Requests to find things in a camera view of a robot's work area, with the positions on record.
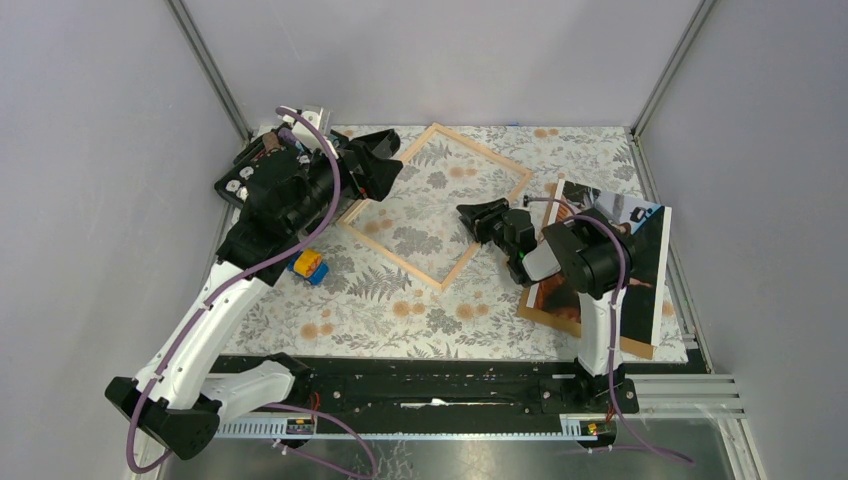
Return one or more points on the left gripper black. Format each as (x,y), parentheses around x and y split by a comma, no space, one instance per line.
(380,174)

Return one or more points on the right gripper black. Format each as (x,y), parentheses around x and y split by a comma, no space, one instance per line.
(473,215)

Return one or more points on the wooden picture frame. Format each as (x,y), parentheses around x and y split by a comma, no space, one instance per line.
(493,159)

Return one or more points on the photo print white back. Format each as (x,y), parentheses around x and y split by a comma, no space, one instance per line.
(646,265)

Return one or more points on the brown frame backing board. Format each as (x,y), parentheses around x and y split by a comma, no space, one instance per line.
(629,348)

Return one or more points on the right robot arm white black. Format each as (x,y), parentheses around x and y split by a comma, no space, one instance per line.
(592,256)

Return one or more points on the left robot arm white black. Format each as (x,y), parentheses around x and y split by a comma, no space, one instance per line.
(294,181)

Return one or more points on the floral patterned table mat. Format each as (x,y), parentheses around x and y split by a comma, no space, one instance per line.
(369,306)

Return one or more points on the brown thread spool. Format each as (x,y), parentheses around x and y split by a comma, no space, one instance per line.
(271,142)

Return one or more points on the yellow blue toy car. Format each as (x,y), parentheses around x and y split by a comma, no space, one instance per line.
(309,265)

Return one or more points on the black sewing kit case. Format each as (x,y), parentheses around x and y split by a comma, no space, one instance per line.
(232,186)

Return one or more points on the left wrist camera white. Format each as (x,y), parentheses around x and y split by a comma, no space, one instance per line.
(301,121)

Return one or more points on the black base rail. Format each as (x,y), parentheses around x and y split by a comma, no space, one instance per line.
(382,396)

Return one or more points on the grey slotted cable duct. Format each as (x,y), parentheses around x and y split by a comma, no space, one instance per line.
(268,427)

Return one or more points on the left aluminium corner post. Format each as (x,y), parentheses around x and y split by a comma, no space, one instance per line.
(195,41)

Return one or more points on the aluminium corner post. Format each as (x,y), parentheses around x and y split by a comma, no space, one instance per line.
(691,32)
(195,41)

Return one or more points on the right aluminium corner post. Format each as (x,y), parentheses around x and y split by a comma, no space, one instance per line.
(691,32)

